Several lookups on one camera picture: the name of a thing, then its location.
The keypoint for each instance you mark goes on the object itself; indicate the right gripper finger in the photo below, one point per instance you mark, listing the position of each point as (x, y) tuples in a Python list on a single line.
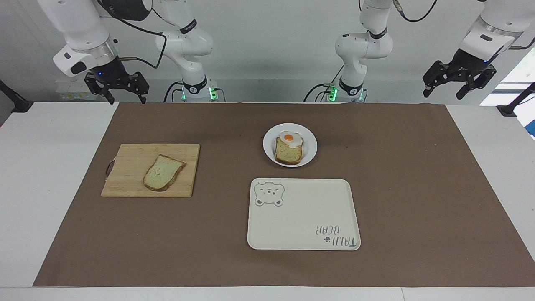
[(138, 83), (97, 87)]

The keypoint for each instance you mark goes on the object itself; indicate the cream tray with bear print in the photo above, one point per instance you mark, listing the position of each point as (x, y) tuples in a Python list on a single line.
[(303, 219)]

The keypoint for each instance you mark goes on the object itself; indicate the black stand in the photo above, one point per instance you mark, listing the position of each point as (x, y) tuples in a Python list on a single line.
[(16, 102), (512, 106)]

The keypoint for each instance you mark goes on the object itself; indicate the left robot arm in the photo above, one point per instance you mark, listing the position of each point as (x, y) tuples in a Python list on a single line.
[(363, 48)]

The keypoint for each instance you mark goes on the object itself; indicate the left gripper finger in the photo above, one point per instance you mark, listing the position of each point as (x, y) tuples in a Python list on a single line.
[(476, 81), (436, 76)]

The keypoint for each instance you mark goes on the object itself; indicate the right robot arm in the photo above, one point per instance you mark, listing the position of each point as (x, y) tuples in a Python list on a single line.
[(83, 29)]

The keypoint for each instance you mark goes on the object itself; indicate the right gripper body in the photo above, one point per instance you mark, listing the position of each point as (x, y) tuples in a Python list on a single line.
[(108, 71)]

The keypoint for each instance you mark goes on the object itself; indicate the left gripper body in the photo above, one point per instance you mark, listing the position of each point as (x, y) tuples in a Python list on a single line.
[(471, 62)]

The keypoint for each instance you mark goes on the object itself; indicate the white round plate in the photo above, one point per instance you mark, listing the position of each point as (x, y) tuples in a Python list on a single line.
[(307, 136)]

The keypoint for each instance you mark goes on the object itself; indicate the fried egg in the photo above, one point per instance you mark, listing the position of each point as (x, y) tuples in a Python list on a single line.
[(289, 139)]

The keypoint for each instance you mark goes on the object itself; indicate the bread slice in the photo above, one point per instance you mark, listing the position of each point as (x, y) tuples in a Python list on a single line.
[(287, 155), (163, 172)]

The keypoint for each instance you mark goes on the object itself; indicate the wooden cutting board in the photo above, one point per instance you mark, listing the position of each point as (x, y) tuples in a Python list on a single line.
[(129, 167)]

